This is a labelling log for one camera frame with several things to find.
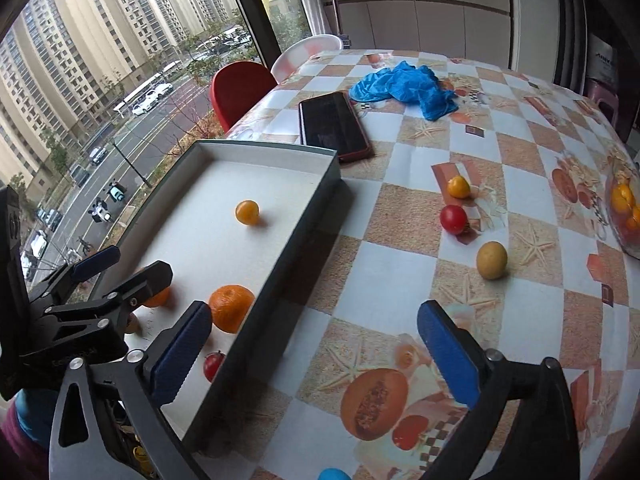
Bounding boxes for black smartphone red case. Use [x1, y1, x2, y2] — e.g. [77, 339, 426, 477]
[298, 91, 373, 163]

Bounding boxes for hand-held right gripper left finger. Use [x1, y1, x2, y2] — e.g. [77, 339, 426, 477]
[48, 300, 213, 480]

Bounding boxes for blue disposable gloves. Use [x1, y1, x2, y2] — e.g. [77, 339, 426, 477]
[349, 60, 460, 122]

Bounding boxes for person's left forearm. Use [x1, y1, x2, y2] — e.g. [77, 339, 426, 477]
[0, 387, 56, 480]

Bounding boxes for grey shallow box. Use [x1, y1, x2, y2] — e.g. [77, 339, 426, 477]
[92, 139, 342, 453]

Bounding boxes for white chair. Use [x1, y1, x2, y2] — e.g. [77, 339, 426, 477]
[270, 34, 343, 83]

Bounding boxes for large orange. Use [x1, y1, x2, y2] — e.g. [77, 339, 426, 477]
[208, 284, 255, 334]

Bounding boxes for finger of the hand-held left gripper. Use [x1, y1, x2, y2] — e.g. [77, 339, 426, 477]
[27, 246, 122, 307]
[42, 261, 174, 331]

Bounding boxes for glass bowl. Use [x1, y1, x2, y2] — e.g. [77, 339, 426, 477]
[605, 152, 640, 261]

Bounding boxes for red chair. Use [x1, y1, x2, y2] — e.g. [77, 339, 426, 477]
[210, 61, 277, 133]

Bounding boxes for red cherry tomato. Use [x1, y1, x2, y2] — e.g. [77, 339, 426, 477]
[202, 351, 227, 382]
[439, 204, 469, 235]

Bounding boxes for pink stool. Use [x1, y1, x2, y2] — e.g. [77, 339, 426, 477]
[585, 80, 621, 126]

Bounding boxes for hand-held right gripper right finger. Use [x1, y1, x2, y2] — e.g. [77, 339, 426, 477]
[416, 300, 581, 480]

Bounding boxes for white paper bag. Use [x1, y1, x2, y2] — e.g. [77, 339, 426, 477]
[586, 34, 618, 81]

